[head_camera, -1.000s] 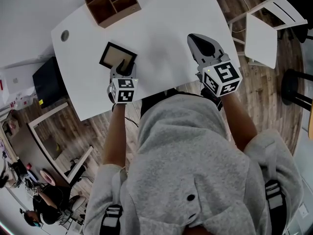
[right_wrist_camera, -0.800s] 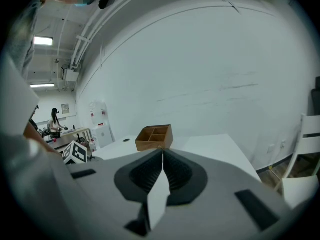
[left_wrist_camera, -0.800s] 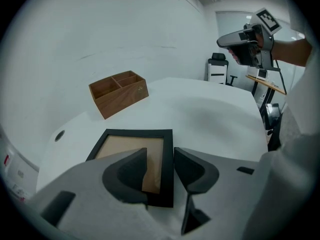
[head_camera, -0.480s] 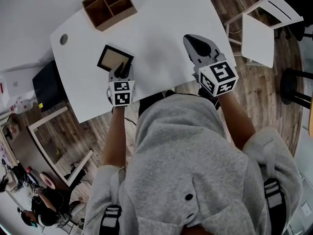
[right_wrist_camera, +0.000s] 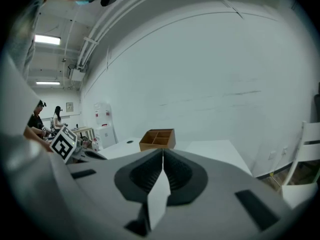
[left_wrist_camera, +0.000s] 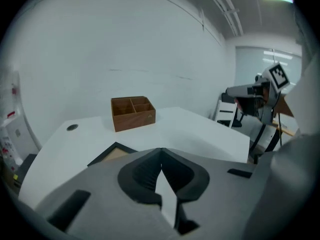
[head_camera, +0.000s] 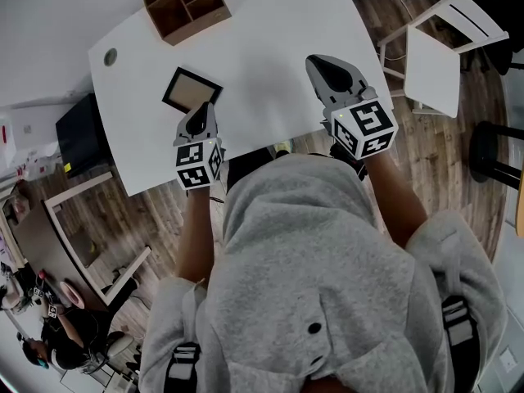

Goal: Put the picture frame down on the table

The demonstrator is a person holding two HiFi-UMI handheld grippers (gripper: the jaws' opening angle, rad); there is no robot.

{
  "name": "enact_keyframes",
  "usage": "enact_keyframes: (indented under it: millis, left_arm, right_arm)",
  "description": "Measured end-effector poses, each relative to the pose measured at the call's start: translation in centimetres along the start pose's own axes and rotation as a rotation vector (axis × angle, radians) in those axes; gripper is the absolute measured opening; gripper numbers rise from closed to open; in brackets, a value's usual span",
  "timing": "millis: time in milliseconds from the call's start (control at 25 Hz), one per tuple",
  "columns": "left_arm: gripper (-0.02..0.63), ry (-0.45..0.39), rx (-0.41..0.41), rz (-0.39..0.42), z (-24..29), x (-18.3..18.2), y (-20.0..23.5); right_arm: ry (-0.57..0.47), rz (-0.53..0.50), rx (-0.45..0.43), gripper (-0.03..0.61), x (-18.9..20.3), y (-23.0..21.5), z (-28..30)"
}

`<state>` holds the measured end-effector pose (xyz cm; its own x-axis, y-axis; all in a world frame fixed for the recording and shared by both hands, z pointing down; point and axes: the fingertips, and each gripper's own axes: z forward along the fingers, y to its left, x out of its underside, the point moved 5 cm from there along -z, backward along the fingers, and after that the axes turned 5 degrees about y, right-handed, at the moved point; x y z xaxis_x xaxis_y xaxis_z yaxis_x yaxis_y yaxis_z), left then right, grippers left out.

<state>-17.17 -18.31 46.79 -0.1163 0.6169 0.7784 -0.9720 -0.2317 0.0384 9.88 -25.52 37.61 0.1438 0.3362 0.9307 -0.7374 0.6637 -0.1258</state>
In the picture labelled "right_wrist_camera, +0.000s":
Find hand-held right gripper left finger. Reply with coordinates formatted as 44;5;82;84
66;148;164;237

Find plastic-wrapped white water dispenser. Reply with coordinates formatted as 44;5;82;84
93;101;118;149

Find white ceiling pipe bundle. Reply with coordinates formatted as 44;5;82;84
76;0;281;70

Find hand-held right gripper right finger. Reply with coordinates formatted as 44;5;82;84
152;148;293;240

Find wooden organizer box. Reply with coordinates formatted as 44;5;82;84
138;128;176;152

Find black office chair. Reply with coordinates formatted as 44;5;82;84
313;81;320;124

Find white ceiling unit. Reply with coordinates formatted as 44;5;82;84
67;67;85;82

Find large ceiling light panel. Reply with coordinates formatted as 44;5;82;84
34;34;62;45

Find white wooden chair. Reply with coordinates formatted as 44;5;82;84
277;120;320;210

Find person's grey hoodie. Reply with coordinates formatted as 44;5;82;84
9;0;41;80

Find brown table pale legs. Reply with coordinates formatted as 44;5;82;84
72;126;95;141

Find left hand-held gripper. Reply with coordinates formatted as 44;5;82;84
49;125;108;164

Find person's left forearm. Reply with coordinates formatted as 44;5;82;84
23;125;55;153

